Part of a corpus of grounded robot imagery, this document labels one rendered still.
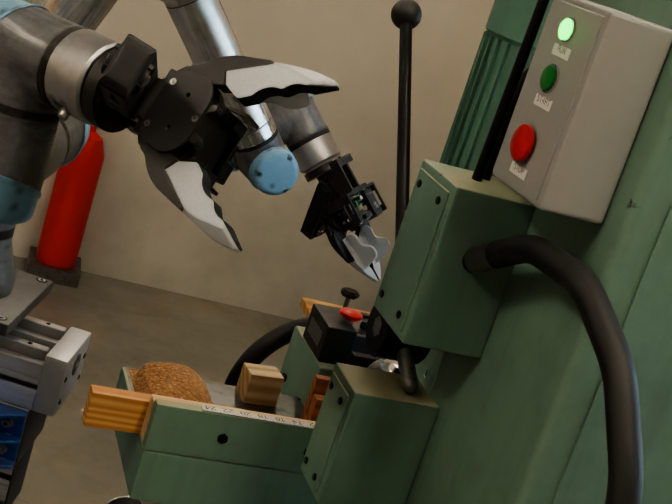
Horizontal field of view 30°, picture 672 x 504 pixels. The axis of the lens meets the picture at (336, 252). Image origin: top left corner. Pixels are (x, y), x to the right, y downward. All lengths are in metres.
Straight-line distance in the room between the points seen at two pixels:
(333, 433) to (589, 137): 0.39
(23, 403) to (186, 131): 0.93
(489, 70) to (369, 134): 3.18
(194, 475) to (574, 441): 0.48
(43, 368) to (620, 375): 1.11
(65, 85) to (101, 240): 3.44
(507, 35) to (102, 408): 0.58
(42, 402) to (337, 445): 0.75
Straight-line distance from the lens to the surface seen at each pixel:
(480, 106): 1.33
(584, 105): 0.97
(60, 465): 3.20
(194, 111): 1.00
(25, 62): 1.10
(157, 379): 1.45
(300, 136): 2.05
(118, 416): 1.36
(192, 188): 0.97
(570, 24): 1.00
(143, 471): 1.36
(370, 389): 1.18
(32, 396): 1.86
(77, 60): 1.07
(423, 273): 1.09
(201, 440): 1.35
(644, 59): 0.99
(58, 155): 1.20
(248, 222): 4.51
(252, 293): 4.60
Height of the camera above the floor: 1.50
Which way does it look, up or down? 15 degrees down
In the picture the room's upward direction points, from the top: 18 degrees clockwise
